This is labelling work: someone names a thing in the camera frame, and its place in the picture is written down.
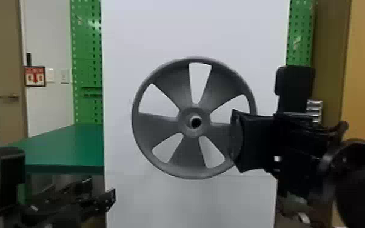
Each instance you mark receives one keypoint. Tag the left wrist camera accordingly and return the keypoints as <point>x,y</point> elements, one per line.
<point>6,175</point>

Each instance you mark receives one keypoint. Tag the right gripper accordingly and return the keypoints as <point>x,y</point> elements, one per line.
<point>294,152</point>

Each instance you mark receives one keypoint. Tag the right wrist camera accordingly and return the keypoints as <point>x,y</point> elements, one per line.
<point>294,87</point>

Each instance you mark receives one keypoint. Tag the white wall switch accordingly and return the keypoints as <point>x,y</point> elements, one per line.
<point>64,76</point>
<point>50,75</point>

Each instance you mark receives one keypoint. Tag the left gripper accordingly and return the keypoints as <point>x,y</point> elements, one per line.
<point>52,215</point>

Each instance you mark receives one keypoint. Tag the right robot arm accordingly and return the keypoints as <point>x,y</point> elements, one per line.
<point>360,184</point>

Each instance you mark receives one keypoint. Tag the white panel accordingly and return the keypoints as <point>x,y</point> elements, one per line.
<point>157,38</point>

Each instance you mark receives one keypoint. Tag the grey wheel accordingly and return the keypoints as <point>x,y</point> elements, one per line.
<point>169,78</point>

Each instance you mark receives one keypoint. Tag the red wall sign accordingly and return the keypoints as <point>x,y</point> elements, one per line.
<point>35,76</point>

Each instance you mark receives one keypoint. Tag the silver frame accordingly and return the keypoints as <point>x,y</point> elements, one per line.
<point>315,109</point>

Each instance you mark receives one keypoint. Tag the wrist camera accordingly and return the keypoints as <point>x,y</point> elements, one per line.
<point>294,87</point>
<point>6,175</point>

